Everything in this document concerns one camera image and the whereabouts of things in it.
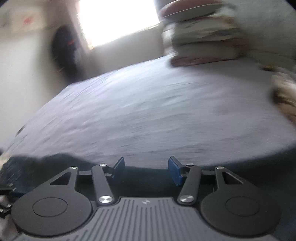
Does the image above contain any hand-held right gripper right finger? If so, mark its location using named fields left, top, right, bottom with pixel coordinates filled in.
left=168, top=156, right=245, bottom=206

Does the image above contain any cream ruffled folded garment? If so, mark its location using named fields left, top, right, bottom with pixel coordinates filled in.
left=269, top=67, right=296, bottom=121

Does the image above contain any grey quilted headboard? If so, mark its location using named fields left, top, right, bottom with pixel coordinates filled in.
left=222, top=0, right=296, bottom=72

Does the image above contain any wall poster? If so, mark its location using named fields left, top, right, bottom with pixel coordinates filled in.
left=5, top=10, right=45, bottom=34

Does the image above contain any white printed folded quilt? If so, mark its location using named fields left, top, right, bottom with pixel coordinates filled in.
left=162, top=9, right=243, bottom=44

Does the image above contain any bed with grey sheet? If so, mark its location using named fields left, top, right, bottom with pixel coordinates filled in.
left=0, top=54, right=296, bottom=241

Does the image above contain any window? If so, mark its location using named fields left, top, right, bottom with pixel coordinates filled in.
left=77, top=0, right=162, bottom=49

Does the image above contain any dark hanging jacket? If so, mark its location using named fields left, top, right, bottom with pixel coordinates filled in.
left=50, top=24, right=80, bottom=82

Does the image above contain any light patterned curtain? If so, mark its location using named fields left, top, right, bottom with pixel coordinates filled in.
left=69, top=0, right=93, bottom=80

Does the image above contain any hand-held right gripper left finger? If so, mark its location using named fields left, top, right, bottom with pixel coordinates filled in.
left=50, top=156, right=125, bottom=206

